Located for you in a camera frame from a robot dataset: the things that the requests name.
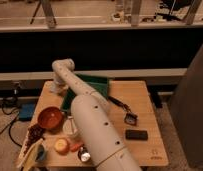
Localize light blue towel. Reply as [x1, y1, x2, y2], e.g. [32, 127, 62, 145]
[50, 83, 66, 95]

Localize grey robot base column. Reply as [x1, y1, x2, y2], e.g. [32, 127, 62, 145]
[169, 45, 203, 169]

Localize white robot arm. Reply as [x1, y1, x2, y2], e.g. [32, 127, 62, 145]
[52, 59, 142, 171]

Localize green plastic tray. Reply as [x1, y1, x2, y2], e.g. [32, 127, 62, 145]
[61, 74, 109, 113]

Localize wooden table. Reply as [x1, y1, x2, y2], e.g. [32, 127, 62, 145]
[17, 80, 170, 168]

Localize white cup with spoon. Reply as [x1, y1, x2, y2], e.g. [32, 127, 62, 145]
[62, 116, 78, 138]

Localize red bowl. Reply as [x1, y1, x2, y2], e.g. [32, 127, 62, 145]
[37, 106, 63, 130]

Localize black phone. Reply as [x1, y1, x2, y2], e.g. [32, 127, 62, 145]
[125, 130, 148, 140]

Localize orange carrot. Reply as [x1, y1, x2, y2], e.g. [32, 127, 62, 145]
[70, 141, 84, 152]

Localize yellow round fruit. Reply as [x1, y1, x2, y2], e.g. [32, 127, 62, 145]
[54, 138, 69, 155]

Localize small metal cup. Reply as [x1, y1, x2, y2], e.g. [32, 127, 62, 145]
[78, 147, 91, 163]

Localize dark red grapes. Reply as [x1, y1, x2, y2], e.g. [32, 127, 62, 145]
[24, 124, 45, 153]

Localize blue box on floor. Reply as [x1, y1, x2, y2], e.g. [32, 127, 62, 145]
[19, 103, 35, 121]

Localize blue small cup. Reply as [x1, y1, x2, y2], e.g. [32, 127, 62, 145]
[35, 144, 46, 162]

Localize yellow banana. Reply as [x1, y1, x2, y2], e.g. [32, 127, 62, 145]
[16, 139, 43, 171]

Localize black handled brush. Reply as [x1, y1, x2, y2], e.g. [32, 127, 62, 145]
[108, 96, 138, 126]

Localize black cable on floor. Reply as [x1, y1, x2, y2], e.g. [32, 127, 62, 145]
[0, 96, 23, 148]

